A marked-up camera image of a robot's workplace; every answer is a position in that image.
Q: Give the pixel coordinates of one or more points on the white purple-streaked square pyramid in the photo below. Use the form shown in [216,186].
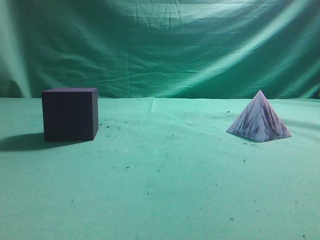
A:
[259,122]

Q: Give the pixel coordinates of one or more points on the dark purple cube block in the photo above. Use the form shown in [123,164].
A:
[70,114]

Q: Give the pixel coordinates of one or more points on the green table cloth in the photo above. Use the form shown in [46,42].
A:
[160,169]

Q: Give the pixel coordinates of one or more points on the green cloth backdrop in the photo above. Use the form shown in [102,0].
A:
[194,49]

